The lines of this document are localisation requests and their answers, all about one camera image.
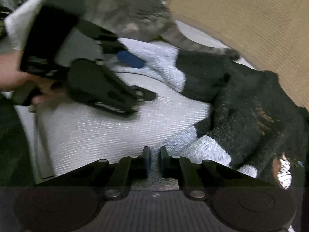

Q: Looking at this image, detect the grey tabby cat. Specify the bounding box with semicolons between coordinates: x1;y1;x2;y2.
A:
81;0;241;61

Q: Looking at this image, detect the person's left hand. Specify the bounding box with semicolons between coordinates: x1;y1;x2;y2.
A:
0;51;57;105

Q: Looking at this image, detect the woven tan headboard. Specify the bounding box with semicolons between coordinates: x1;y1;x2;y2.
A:
166;0;309;108

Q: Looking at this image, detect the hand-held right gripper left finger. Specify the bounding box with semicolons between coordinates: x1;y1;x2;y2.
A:
36;146;152;198

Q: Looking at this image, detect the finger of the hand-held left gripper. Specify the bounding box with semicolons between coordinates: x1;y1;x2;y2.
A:
77;20;147;69
130;85;156;102

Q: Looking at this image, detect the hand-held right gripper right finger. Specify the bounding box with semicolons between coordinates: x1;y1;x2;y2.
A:
159;146;271;199

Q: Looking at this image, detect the dark cloth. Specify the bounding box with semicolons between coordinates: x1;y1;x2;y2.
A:
0;93;37;188

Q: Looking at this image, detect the black and grey knit sweater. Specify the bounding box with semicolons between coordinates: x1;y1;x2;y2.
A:
116;37;309;190

